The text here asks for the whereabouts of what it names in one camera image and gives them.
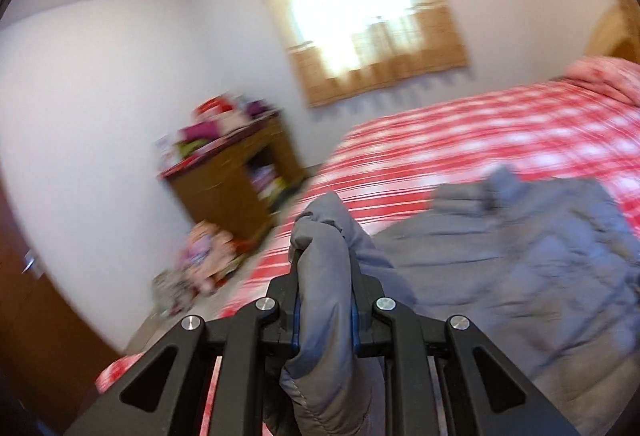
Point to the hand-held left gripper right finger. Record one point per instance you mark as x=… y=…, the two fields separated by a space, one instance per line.
x=367 y=306

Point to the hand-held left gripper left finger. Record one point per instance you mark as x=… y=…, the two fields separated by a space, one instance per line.
x=284 y=311

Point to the grey padded jacket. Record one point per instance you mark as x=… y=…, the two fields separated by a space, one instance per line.
x=500 y=266

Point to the pile of colourful clothes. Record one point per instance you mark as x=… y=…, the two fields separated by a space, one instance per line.
x=205 y=133

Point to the heap of dolls and toys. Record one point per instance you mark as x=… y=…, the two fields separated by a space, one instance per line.
x=205 y=256

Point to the wooden cabinet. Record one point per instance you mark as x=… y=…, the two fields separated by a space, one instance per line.
x=225 y=196

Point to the bed with red plaid sheet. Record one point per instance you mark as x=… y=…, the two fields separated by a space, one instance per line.
x=450 y=141

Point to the brown wooden door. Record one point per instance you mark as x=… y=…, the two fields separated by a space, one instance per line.
x=45 y=341

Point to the beige patterned window curtain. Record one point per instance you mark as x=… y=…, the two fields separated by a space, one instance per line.
x=400 y=61

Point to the pink floral folded blanket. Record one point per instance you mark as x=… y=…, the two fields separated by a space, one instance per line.
x=605 y=76

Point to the wooden arched headboard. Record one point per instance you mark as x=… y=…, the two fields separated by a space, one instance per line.
x=612 y=33

